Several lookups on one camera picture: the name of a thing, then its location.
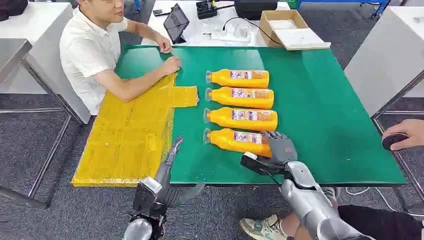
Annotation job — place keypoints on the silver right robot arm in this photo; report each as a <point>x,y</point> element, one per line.
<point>311,202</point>

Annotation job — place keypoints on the black phone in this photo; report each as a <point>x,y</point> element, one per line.
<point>161,13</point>

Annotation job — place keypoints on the white table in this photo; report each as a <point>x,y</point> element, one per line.
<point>198,30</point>

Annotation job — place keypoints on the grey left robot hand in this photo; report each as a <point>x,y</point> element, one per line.
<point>164,182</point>

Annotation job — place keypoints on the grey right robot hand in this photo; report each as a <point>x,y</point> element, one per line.
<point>283,149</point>

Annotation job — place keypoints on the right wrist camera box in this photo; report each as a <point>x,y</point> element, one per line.
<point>256,165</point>

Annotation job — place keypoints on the black box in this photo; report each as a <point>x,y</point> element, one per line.
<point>255,8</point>

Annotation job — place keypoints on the orange drink bottle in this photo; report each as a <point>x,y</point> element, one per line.
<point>242,101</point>
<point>238,81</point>
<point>242,122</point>
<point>232,144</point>

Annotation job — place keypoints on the green table mat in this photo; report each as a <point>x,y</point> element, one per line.
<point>314,99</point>

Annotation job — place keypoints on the yellow sheet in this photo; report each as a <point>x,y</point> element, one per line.
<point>126,139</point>

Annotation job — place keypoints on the black charger device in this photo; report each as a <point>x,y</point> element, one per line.
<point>206,10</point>

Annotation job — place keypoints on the white power strip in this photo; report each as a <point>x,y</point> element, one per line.
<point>228,36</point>

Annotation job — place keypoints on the person's hand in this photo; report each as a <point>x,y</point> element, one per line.
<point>412,130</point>

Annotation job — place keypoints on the cardboard box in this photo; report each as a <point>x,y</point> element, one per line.
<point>265,26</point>

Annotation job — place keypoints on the steel table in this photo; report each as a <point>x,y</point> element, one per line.
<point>11,53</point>

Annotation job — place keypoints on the person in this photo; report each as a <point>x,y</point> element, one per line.
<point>86,49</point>

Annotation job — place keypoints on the black bag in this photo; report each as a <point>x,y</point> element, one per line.
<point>13,8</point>

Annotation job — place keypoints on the white foam board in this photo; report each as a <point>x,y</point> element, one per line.
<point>301,39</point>

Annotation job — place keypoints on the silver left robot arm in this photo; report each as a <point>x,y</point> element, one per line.
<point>139,230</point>

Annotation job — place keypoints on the round black handheld device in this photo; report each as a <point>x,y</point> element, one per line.
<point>392,139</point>

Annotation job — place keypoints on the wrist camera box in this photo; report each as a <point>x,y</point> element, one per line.
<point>145,195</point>
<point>256,165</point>

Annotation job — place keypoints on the grey green sneaker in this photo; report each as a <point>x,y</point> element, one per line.
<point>261,228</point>
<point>330,195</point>

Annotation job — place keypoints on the person's leg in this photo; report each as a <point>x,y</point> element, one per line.
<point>381,223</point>

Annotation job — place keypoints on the black tablet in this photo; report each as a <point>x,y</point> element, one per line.
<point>175,23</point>

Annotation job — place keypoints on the white desk with steel frame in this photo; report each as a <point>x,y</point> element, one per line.
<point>387,59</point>

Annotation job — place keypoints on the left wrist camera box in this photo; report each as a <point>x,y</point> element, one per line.
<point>145,195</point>

